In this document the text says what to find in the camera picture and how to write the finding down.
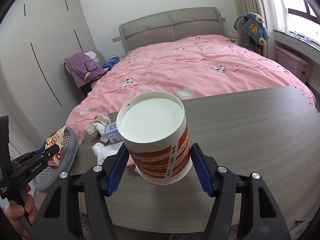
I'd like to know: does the red snack wrapper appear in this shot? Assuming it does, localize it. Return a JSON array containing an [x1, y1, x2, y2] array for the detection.
[[45, 126, 66, 169]]

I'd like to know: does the white paper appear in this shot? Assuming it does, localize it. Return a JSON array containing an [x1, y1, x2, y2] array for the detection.
[[85, 114, 111, 137]]

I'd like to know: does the purple long carton box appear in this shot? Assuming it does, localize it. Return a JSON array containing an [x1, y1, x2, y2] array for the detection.
[[104, 122, 122, 144]]

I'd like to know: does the pink toy pig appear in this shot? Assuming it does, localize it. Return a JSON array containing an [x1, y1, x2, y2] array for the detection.
[[127, 155, 135, 166]]

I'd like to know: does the red white paper cup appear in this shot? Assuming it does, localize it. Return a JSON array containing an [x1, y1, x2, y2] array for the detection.
[[116, 91, 193, 185]]

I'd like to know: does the grey perforated trash basket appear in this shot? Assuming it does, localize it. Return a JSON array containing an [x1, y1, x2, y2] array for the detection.
[[33, 126, 79, 193]]

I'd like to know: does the left hand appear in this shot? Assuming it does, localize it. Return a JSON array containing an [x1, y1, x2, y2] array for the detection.
[[3, 185, 38, 239]]

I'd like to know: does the chair under purple jacket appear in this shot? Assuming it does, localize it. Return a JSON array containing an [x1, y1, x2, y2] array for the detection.
[[63, 49, 108, 97]]

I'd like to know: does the purple fleece jacket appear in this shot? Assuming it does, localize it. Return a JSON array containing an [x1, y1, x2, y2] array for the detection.
[[63, 51, 107, 88]]

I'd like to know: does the blue item on nightstand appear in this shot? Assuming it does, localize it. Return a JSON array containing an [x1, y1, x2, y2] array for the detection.
[[103, 56, 120, 69]]

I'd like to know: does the white wardrobe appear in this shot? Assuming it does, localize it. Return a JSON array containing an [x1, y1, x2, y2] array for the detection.
[[1, 0, 95, 138]]

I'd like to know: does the pink storage box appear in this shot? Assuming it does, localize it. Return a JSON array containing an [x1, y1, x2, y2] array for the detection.
[[276, 47, 312, 83]]

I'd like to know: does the pink bed duvet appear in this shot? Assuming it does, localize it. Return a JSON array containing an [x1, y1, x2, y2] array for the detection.
[[66, 35, 316, 139]]

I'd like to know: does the chair under blue jacket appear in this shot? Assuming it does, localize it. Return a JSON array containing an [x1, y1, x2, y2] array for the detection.
[[236, 18, 263, 55]]

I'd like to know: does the grey padded headboard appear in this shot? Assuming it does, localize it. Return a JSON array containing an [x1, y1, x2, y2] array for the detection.
[[119, 7, 225, 53]]

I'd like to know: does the blue child jacket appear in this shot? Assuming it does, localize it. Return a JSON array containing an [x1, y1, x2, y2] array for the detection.
[[233, 12, 270, 46]]

